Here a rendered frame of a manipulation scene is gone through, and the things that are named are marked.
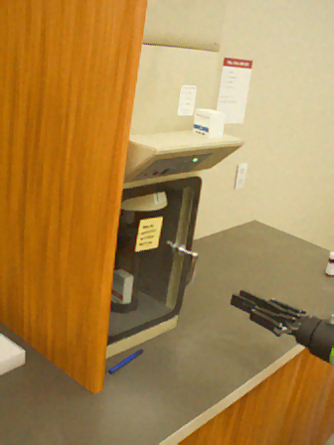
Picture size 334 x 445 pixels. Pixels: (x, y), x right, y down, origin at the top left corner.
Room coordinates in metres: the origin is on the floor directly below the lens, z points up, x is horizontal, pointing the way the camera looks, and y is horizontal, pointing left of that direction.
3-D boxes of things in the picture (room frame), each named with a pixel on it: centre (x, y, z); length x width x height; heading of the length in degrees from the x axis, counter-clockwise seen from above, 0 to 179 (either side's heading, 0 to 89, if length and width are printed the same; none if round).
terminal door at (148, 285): (1.22, 0.03, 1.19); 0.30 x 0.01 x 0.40; 141
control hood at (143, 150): (1.19, -0.01, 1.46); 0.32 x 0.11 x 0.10; 142
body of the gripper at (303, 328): (1.07, -0.34, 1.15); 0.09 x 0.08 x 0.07; 51
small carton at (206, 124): (1.26, -0.06, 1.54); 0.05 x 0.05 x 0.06; 47
